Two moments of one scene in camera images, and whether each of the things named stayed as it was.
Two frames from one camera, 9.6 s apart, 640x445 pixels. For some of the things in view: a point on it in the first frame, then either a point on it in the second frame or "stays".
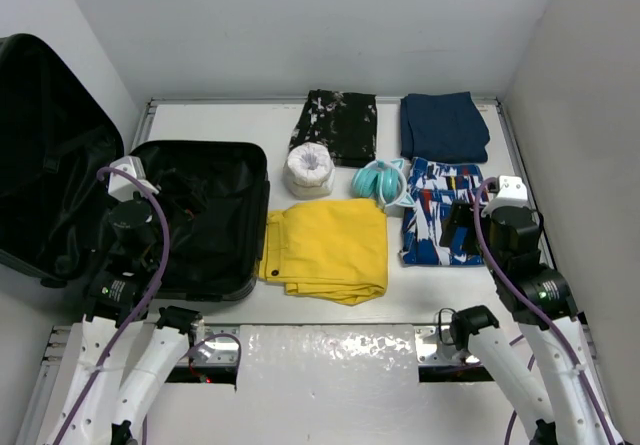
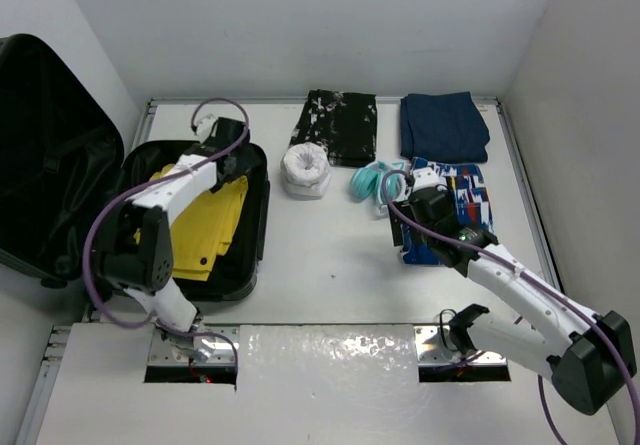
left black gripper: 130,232 to 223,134
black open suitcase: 59,125 stays
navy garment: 444,127 stays
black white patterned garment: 345,123 stays
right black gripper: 461,214 to 397,227
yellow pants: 330,250 to 205,228
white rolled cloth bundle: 310,171 stays
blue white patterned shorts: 432,187 stays
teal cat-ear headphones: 384,181 stays
